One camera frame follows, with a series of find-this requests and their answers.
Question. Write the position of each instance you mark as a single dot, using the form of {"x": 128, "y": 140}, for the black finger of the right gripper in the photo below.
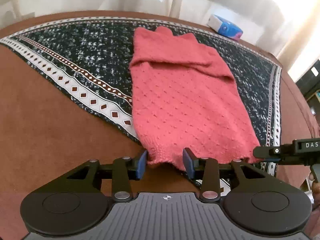
{"x": 274, "y": 153}

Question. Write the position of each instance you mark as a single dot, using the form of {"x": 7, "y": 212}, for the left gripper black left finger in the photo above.
{"x": 81, "y": 198}

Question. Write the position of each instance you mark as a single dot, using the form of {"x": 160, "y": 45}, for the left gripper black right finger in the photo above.
{"x": 252, "y": 199}

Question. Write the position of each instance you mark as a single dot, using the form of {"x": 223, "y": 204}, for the pink knitted sweater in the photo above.
{"x": 185, "y": 96}

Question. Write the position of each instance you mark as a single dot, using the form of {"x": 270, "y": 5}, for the blue tissue pack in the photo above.
{"x": 224, "y": 27}

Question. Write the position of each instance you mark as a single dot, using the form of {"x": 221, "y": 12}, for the dark patterned table mat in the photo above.
{"x": 65, "y": 86}

